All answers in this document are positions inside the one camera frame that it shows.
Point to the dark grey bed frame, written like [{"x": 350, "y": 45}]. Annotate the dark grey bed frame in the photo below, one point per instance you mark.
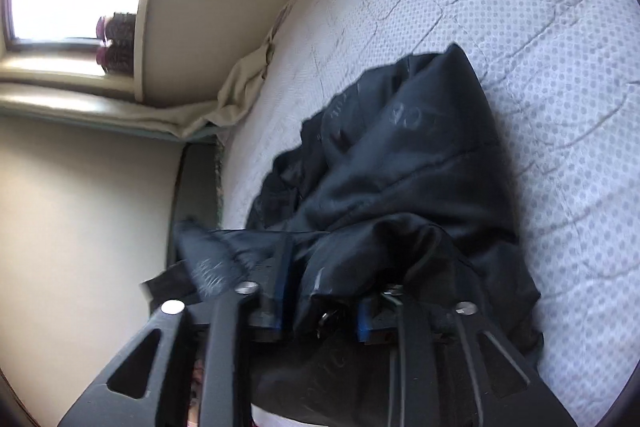
[{"x": 195, "y": 187}]

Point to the white quilted bed mattress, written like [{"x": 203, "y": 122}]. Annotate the white quilted bed mattress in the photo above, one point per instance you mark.
[{"x": 500, "y": 7}]

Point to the teal curtain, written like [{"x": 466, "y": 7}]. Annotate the teal curtain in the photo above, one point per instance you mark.
[{"x": 150, "y": 130}]

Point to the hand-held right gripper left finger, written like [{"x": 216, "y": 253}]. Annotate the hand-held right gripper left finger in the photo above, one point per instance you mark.
[{"x": 284, "y": 287}]

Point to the beige curtain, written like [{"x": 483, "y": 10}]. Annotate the beige curtain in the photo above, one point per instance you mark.
[{"x": 240, "y": 92}]

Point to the dark navy coat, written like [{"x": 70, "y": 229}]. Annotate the dark navy coat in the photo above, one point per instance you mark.
[{"x": 400, "y": 157}]

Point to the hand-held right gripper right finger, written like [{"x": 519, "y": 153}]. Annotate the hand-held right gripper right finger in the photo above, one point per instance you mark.
[{"x": 364, "y": 322}]

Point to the teal floral bed sheet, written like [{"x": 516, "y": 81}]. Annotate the teal floral bed sheet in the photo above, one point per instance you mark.
[{"x": 218, "y": 167}]

